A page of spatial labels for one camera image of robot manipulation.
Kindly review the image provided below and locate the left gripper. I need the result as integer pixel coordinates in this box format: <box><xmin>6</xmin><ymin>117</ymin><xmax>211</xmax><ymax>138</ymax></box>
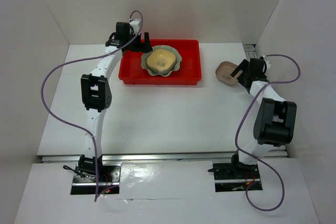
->
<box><xmin>125</xmin><ymin>31</ymin><xmax>152</xmax><ymax>54</ymax></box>

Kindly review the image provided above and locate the yellow square plate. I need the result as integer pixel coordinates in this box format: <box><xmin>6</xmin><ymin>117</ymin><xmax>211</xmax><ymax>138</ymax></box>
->
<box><xmin>146</xmin><ymin>49</ymin><xmax>176</xmax><ymax>74</ymax></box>

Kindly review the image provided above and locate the large green scalloped bowl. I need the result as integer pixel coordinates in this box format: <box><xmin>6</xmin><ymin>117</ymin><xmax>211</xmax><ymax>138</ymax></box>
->
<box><xmin>141</xmin><ymin>45</ymin><xmax>182</xmax><ymax>77</ymax></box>

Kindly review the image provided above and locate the brown square plate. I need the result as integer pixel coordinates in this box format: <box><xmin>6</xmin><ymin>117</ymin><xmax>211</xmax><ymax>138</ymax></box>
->
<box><xmin>215</xmin><ymin>61</ymin><xmax>238</xmax><ymax>86</ymax></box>

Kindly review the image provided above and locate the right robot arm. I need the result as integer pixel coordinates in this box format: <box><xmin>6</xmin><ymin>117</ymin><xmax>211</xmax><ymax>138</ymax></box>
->
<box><xmin>229</xmin><ymin>56</ymin><xmax>297</xmax><ymax>178</ymax></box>

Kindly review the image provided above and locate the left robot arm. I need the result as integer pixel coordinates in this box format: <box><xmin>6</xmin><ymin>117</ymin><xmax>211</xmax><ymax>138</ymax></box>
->
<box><xmin>78</xmin><ymin>19</ymin><xmax>152</xmax><ymax>182</ymax></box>

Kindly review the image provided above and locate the aluminium rail right side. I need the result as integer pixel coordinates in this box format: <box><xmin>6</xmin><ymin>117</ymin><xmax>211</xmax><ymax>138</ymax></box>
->
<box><xmin>243</xmin><ymin>44</ymin><xmax>258</xmax><ymax>60</ymax></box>

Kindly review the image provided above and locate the aluminium rail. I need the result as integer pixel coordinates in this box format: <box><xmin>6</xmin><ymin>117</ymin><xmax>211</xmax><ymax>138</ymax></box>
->
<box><xmin>243</xmin><ymin>44</ymin><xmax>258</xmax><ymax>60</ymax></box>
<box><xmin>40</xmin><ymin>150</ymin><xmax>287</xmax><ymax>163</ymax></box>

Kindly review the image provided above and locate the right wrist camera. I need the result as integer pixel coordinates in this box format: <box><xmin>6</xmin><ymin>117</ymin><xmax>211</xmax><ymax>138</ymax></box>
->
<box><xmin>260</xmin><ymin>55</ymin><xmax>271</xmax><ymax>72</ymax></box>

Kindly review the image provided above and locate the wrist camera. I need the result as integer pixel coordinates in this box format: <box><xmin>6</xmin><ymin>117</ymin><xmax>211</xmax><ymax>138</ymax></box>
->
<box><xmin>260</xmin><ymin>55</ymin><xmax>271</xmax><ymax>72</ymax></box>
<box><xmin>129</xmin><ymin>19</ymin><xmax>142</xmax><ymax>34</ymax></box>

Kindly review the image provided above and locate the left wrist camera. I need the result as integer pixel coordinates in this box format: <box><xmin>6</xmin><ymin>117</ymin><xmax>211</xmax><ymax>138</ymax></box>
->
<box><xmin>129</xmin><ymin>19</ymin><xmax>142</xmax><ymax>34</ymax></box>

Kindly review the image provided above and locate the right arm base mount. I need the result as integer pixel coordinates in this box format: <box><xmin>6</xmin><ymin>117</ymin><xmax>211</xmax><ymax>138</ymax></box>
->
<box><xmin>208</xmin><ymin>163</ymin><xmax>263</xmax><ymax>193</ymax></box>

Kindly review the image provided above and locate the aluminium rail front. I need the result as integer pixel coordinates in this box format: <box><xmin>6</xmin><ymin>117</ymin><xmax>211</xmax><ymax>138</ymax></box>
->
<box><xmin>40</xmin><ymin>150</ymin><xmax>287</xmax><ymax>163</ymax></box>

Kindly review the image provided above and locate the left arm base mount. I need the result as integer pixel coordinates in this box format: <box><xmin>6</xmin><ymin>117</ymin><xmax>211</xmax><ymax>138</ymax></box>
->
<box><xmin>70</xmin><ymin>163</ymin><xmax>122</xmax><ymax>196</ymax></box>

